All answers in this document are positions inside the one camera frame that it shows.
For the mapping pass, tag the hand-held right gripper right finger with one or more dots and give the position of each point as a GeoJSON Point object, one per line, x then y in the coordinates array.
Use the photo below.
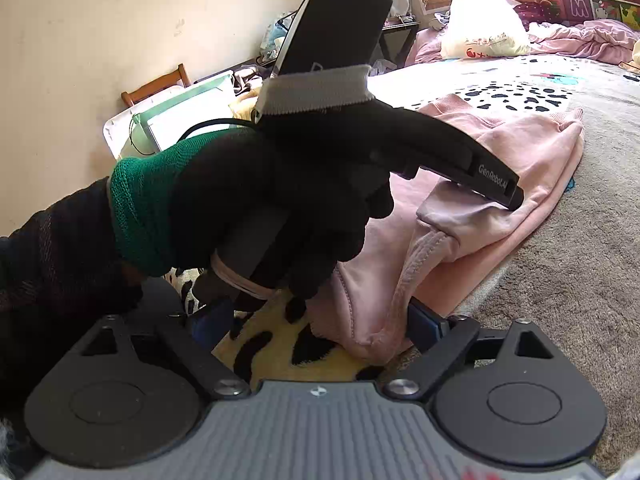
{"type": "Point", "coordinates": [427, 325]}

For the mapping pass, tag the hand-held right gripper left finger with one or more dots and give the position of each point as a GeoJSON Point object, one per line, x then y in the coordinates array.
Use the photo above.
{"type": "Point", "coordinates": [215, 330]}

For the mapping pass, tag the pink sweatshirt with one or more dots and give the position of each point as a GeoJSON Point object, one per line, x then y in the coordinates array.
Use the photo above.
{"type": "Point", "coordinates": [530, 135]}

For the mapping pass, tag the person's left forearm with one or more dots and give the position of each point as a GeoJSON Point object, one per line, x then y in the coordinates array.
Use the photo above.
{"type": "Point", "coordinates": [55, 250]}

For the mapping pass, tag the person's left hand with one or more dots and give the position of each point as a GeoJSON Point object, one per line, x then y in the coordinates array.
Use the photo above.
{"type": "Point", "coordinates": [225, 180]}

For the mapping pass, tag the small white plastic bag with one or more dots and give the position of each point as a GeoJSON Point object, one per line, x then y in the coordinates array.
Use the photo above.
{"type": "Point", "coordinates": [384, 66]}

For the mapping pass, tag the dark side table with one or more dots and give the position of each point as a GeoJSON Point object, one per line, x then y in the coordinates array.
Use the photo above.
{"type": "Point", "coordinates": [400, 40]}

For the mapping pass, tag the light blue plastic bag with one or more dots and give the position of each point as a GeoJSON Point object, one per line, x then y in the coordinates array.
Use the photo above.
{"type": "Point", "coordinates": [275, 35]}

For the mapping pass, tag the cartoon mouse printed blanket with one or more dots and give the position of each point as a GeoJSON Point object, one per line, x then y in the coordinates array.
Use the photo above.
{"type": "Point", "coordinates": [575, 260]}

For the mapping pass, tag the green and white storage box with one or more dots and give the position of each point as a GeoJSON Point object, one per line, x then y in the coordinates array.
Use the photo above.
{"type": "Point", "coordinates": [165, 115]}

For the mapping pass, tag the wooden chair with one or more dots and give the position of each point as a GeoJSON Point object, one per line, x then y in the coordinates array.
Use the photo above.
{"type": "Point", "coordinates": [150, 87]}

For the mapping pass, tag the colourful alphabet foam mat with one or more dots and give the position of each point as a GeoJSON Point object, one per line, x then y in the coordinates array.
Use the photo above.
{"type": "Point", "coordinates": [550, 0]}

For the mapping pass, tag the lilac duvet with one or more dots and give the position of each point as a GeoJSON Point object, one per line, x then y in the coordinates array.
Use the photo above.
{"type": "Point", "coordinates": [575, 40]}

